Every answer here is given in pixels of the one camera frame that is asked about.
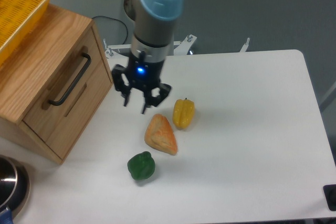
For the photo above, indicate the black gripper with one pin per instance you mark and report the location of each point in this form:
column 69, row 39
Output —
column 141, row 75

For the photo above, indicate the wooden top drawer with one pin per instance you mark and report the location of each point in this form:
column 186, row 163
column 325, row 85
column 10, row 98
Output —
column 72, row 96

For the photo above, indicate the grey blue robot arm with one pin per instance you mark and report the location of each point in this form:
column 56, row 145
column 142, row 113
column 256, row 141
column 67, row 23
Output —
column 152, row 40

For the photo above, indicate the wooden drawer cabinet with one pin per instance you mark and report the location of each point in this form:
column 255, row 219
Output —
column 25, row 75

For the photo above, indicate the yellow toy bell pepper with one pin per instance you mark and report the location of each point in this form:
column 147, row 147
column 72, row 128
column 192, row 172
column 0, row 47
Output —
column 183, row 113

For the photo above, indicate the toy bread wedge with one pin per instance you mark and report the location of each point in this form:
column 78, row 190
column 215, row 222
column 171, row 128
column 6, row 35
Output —
column 159, row 135

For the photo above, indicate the green toy bell pepper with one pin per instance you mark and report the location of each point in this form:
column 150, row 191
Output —
column 141, row 166

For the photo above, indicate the yellow plastic basket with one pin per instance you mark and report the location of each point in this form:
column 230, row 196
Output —
column 18, row 18

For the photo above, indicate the steel pot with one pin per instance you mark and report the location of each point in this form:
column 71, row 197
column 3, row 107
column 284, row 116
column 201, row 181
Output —
column 15, row 185

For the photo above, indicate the blue object at corner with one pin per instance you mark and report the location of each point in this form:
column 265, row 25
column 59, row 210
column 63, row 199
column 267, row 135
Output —
column 6, row 216

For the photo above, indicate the black corner device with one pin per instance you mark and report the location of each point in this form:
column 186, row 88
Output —
column 329, row 192

